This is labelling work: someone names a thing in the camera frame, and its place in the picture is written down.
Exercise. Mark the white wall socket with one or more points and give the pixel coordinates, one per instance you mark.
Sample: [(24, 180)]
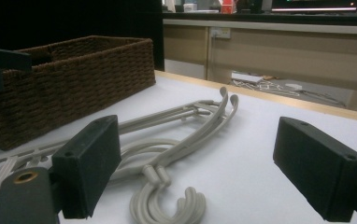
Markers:
[(220, 32)]

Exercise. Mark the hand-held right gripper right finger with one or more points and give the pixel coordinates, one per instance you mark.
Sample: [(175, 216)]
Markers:
[(317, 168)]

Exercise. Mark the black curtain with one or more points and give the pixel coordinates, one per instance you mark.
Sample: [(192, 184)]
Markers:
[(58, 21)]

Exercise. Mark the white table mat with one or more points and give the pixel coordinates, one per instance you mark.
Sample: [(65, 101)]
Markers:
[(245, 155)]

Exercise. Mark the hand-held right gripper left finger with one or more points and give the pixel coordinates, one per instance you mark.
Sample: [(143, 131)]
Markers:
[(86, 161)]

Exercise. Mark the brown woven basket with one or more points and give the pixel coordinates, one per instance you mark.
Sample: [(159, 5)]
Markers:
[(74, 93)]

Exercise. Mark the red box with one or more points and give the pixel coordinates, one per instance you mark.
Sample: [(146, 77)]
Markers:
[(228, 6)]

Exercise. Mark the grey plastic clothes hanger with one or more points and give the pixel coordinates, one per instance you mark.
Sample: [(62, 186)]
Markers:
[(222, 99), (195, 138), (154, 122)]

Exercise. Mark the beige wooden counter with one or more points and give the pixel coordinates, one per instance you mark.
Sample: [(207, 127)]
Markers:
[(292, 53)]

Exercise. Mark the white container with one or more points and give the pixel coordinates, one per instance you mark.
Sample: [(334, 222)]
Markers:
[(189, 7)]

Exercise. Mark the monitor with light strip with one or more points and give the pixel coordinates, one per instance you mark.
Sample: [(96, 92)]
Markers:
[(313, 7)]

